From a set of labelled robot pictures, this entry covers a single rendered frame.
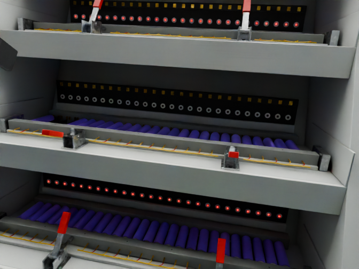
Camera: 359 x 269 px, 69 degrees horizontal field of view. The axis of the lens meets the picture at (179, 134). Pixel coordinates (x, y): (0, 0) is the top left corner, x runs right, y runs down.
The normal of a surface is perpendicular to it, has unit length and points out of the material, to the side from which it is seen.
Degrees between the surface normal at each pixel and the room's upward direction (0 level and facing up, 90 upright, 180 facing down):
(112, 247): 111
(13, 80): 90
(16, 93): 90
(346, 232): 90
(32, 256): 21
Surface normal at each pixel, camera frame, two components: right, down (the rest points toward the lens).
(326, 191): -0.18, 0.25
